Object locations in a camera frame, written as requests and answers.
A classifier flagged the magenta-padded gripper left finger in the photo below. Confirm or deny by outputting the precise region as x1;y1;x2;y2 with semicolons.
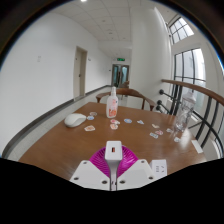
69;147;112;192

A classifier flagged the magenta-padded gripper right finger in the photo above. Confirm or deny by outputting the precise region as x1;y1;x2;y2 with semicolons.
116;145;159;192

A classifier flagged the white charger block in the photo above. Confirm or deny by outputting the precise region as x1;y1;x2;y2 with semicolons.
104;140;123;192

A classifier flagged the white computer mouse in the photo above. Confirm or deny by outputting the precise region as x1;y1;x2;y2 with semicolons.
63;112;87;128

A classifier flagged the white spray bottle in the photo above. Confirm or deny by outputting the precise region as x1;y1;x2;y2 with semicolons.
105;86;120;119

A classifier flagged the wooden chair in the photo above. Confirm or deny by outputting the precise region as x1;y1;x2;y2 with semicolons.
95;87;157;112

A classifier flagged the glass double door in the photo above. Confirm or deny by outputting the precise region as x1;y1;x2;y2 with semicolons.
111;64;130;88

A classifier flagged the beige side door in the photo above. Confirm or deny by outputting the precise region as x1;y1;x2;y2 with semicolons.
73;45;89;100

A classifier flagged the wood-topped black railing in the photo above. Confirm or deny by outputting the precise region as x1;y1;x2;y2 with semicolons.
155;78;224;158

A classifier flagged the tall black-framed window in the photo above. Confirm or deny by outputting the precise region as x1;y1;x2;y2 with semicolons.
172;47;208;113

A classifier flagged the arched window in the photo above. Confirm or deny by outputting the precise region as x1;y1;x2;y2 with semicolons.
168;16;195;45

